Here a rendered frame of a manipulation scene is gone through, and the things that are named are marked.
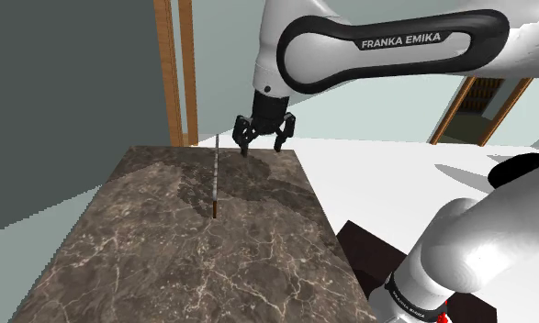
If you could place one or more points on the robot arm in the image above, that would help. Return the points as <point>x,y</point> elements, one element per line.
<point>385,58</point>

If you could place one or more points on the wooden framed doorway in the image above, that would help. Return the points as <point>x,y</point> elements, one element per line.
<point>475,112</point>

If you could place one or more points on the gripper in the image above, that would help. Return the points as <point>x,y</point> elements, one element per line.
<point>269,114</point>

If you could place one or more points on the wooden door frame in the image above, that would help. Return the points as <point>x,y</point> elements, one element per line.
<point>175,71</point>

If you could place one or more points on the thin grey stick brown tip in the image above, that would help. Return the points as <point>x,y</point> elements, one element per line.
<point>215,179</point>

